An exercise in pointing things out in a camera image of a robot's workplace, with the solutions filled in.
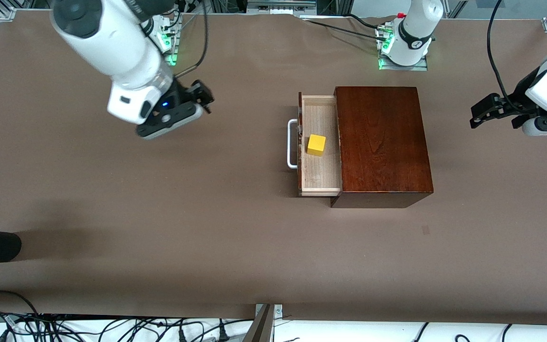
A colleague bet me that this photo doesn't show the silver metal drawer handle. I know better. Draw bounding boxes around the silver metal drawer handle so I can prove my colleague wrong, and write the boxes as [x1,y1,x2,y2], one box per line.
[287,119,299,170]

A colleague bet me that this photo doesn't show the yellow cube block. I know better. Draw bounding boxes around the yellow cube block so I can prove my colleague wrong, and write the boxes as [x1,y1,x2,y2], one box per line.
[307,134,327,157]

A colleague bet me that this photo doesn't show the light wood drawer dark front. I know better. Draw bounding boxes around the light wood drawer dark front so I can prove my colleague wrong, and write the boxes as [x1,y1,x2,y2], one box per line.
[298,92,342,197]

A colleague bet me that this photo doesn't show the brown table cover sheet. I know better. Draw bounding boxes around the brown table cover sheet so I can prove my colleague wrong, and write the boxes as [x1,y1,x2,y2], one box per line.
[0,9,547,327]

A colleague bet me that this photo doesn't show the dark brown wooden cabinet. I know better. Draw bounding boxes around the dark brown wooden cabinet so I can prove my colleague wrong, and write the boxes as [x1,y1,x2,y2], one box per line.
[330,86,434,209]

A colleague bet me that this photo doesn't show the metal rack shelf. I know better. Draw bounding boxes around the metal rack shelf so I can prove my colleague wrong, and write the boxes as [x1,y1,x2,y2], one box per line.
[246,0,317,14]

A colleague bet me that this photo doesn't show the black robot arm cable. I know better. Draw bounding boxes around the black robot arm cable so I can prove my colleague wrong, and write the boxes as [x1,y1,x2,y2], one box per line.
[487,0,535,114]
[174,0,209,79]

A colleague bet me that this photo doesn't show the long black table cable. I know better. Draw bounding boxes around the long black table cable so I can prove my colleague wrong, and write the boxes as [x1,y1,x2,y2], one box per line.
[302,18,388,42]

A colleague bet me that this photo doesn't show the short black table cable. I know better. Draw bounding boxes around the short black table cable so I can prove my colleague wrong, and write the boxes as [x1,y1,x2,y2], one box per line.
[345,13,386,31]

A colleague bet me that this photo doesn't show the grey metal camera post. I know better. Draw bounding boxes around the grey metal camera post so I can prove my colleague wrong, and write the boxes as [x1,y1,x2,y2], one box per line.
[242,303,283,342]

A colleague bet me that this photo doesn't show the tangled black floor cables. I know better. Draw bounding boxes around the tangled black floor cables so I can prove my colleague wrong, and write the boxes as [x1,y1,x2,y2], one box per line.
[0,309,255,342]

